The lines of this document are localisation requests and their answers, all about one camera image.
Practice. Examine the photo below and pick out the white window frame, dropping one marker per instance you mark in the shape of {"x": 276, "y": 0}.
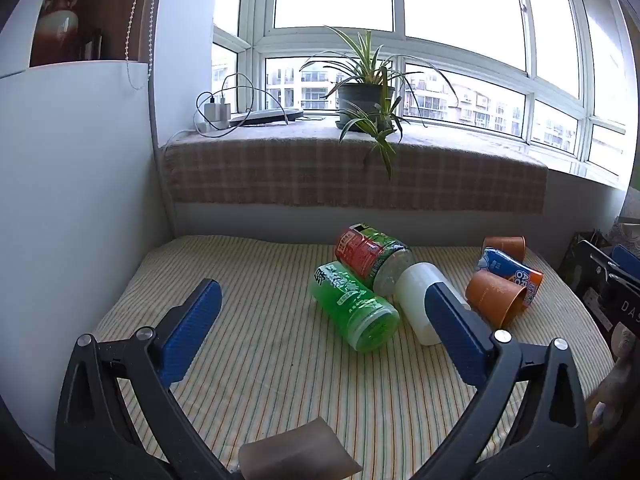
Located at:
{"x": 400, "y": 45}

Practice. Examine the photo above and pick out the green plastic bottle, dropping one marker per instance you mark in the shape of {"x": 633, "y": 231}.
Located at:
{"x": 352, "y": 310}

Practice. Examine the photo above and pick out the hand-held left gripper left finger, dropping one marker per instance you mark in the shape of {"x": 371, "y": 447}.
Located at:
{"x": 192, "y": 330}

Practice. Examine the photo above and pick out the small orange cup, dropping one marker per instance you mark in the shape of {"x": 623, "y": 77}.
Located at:
{"x": 505, "y": 246}

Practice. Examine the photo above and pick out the black white flat device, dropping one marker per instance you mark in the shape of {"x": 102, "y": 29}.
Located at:
{"x": 267, "y": 116}

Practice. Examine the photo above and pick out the brown paper piece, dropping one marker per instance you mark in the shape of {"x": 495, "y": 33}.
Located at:
{"x": 297, "y": 452}

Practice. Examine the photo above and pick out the striped bed sheet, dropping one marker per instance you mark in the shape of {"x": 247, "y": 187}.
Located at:
{"x": 280, "y": 370}

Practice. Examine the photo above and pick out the white cabinet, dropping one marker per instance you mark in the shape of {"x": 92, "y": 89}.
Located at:
{"x": 75, "y": 220}

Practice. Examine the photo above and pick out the blue orange snack packet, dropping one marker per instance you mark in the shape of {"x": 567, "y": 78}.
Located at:
{"x": 510, "y": 267}

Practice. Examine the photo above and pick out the person's right hand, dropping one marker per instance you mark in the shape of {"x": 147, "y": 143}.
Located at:
{"x": 617, "y": 375}

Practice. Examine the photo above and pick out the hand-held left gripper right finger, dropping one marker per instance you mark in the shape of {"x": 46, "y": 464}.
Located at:
{"x": 460, "y": 332}

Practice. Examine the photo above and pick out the large orange cup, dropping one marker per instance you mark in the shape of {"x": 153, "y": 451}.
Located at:
{"x": 492, "y": 297}

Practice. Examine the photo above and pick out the grey patterned cloth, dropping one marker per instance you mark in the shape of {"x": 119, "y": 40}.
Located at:
{"x": 625, "y": 232}

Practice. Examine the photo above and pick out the brown vase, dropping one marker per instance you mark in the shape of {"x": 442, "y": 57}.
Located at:
{"x": 57, "y": 20}

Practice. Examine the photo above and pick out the white charger adapter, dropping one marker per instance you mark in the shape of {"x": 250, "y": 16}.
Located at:
{"x": 210, "y": 109}
{"x": 223, "y": 110}

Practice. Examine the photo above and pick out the red green label bottle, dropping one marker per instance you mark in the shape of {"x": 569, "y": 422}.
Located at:
{"x": 365, "y": 252}

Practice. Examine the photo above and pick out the plaid blanket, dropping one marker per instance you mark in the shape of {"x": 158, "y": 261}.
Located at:
{"x": 325, "y": 170}

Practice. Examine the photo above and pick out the white cup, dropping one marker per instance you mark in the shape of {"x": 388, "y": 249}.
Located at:
{"x": 415, "y": 295}

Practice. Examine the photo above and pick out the potted spider plant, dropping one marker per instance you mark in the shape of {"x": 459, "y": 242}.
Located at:
{"x": 365, "y": 97}

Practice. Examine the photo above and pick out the white power strip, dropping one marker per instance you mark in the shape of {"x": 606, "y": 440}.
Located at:
{"x": 212, "y": 127}

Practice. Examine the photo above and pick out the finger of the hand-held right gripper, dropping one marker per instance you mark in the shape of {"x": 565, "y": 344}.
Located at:
{"x": 629, "y": 258}

